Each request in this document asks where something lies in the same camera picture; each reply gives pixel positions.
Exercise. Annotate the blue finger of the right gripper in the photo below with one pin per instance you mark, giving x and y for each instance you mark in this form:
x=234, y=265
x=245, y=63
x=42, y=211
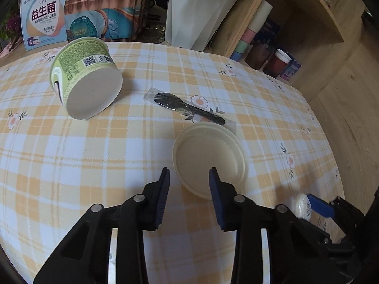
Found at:
x=321, y=207

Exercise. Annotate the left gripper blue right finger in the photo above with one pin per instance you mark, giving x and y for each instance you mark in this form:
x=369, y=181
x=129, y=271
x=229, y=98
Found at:
x=220, y=196

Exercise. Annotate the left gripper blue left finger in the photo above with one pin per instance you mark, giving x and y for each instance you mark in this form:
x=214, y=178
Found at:
x=161, y=195

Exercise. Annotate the small white round packet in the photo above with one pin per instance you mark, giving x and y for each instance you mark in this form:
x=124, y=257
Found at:
x=302, y=207

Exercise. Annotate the black plastic fork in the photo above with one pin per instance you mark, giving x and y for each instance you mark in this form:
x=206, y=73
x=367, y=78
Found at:
x=197, y=109

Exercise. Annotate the green paper noodle cup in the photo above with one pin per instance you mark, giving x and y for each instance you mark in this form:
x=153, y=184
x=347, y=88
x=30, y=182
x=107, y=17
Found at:
x=85, y=77

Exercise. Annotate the orange plaid tablecloth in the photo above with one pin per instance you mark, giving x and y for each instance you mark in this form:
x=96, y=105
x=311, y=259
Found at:
x=53, y=168

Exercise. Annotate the small purple blue box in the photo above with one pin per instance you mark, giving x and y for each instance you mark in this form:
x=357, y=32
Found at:
x=290, y=70

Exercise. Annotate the red cup white rim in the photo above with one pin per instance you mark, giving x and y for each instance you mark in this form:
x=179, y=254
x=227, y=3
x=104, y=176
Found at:
x=277, y=63

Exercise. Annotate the dark brown cup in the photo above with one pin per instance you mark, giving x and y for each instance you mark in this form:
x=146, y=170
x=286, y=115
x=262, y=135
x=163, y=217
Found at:
x=257, y=56

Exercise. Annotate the white angular flower vase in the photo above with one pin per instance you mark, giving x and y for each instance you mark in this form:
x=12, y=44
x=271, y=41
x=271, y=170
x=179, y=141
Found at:
x=190, y=24

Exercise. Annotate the wooden shelf unit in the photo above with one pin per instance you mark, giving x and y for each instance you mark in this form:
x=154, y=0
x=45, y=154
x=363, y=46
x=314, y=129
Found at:
x=320, y=34

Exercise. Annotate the pink teal gift box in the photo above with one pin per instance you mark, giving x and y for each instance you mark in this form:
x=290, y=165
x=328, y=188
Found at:
x=109, y=20

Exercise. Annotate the stack of pastel cups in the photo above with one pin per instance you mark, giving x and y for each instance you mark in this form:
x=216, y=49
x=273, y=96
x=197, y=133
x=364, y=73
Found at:
x=252, y=29

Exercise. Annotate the white blue probiotic box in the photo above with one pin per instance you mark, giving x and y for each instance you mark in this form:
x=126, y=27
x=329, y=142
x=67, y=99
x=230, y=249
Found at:
x=42, y=22

